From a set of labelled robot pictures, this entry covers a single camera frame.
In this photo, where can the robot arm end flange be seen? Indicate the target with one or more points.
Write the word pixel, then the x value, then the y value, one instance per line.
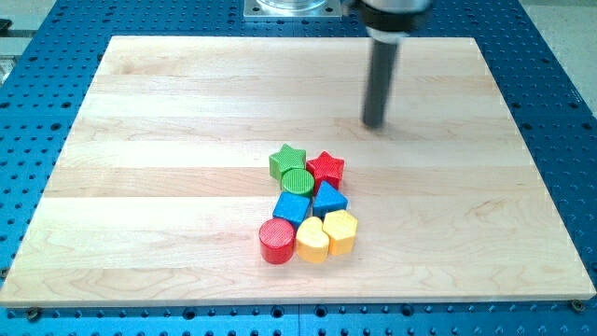
pixel 388 21

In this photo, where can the yellow heart block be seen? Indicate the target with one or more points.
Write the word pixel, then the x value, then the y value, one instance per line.
pixel 312 242

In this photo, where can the wooden board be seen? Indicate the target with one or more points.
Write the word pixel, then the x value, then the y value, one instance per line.
pixel 163 181

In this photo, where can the left board clamp screw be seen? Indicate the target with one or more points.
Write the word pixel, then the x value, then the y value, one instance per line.
pixel 33 313

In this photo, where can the board clamp screw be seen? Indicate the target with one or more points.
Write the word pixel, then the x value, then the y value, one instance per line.
pixel 33 313
pixel 577 306

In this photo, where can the right board clamp screw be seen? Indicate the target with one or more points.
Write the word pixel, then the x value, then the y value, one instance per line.
pixel 577 306

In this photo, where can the green cylinder block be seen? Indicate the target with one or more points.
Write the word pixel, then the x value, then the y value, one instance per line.
pixel 299 182

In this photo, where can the green star block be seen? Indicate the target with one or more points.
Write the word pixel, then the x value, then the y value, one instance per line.
pixel 286 159

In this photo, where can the red star block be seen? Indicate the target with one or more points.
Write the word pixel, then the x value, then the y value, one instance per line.
pixel 326 168

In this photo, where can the blue cube block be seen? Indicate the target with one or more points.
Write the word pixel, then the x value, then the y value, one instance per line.
pixel 292 208

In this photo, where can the blue triangle block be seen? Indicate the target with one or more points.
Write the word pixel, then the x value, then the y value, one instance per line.
pixel 328 199

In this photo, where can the red cylinder block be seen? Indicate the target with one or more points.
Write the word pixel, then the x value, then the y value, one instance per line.
pixel 277 240

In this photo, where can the yellow hexagon block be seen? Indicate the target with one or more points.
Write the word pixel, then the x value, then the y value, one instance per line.
pixel 340 227

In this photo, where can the black pusher rod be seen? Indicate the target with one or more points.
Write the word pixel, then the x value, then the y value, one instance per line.
pixel 380 72

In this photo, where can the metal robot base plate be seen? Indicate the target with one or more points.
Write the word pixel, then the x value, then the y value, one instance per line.
pixel 291 9

